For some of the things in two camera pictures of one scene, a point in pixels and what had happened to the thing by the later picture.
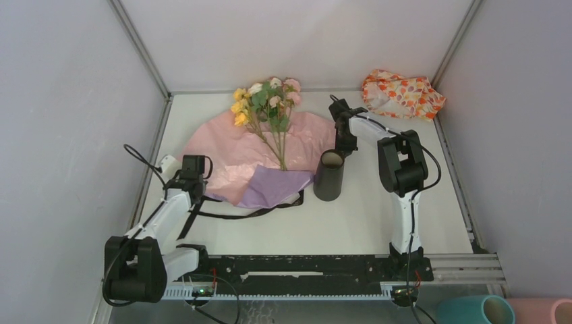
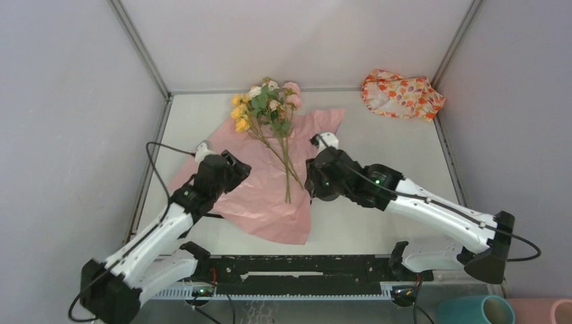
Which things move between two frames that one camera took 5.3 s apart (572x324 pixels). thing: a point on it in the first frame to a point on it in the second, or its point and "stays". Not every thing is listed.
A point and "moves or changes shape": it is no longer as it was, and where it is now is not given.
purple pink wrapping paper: [268, 161] moves or changes shape
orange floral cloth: [396, 96] stays
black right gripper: [345, 148] to [312, 183]
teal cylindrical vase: [486, 309] stays
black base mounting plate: [312, 275] stays
